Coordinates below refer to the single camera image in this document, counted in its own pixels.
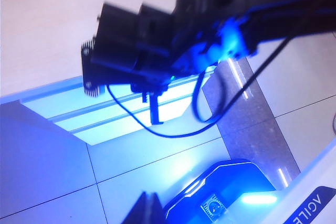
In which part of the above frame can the white AgileX robot base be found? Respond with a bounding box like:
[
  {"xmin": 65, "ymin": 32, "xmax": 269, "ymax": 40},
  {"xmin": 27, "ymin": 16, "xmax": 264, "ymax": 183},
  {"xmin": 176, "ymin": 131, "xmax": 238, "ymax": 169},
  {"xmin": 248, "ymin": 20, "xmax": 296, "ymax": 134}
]
[{"xmin": 162, "ymin": 129, "xmax": 336, "ymax": 224}]

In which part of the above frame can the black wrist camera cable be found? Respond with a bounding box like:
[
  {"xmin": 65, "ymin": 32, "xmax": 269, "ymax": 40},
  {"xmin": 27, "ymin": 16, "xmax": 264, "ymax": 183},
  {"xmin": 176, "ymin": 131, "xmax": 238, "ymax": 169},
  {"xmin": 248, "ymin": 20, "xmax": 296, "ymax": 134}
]
[{"xmin": 106, "ymin": 35, "xmax": 292, "ymax": 138}]

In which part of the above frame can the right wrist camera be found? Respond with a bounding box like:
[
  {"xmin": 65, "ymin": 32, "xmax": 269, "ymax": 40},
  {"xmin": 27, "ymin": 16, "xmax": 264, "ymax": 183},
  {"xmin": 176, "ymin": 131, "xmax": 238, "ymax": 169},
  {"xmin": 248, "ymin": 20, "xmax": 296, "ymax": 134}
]
[{"xmin": 80, "ymin": 39, "xmax": 106, "ymax": 97}]

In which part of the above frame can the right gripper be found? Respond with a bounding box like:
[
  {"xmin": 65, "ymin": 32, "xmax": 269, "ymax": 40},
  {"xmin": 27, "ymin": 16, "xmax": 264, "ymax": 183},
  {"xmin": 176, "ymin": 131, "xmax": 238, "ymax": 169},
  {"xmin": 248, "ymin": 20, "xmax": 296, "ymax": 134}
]
[{"xmin": 91, "ymin": 2, "xmax": 174, "ymax": 126}]

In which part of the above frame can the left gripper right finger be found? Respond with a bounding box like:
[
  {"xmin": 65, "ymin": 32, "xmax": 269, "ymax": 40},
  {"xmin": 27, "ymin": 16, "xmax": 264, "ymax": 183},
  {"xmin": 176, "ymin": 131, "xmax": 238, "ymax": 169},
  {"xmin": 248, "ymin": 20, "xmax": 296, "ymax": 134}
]
[{"xmin": 151, "ymin": 193, "xmax": 169, "ymax": 224}]

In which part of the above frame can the white desk drawer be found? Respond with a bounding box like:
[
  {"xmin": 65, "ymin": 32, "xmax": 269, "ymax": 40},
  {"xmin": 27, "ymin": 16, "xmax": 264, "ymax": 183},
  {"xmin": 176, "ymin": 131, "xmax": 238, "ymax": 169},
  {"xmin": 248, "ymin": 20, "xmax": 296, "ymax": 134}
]
[{"xmin": 0, "ymin": 70, "xmax": 217, "ymax": 224}]

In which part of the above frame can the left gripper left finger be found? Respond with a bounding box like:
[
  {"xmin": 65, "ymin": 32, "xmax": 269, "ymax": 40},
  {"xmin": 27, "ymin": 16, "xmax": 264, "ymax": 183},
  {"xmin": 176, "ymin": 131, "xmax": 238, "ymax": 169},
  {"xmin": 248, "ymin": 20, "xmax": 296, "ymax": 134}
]
[{"xmin": 123, "ymin": 191, "xmax": 153, "ymax": 224}]

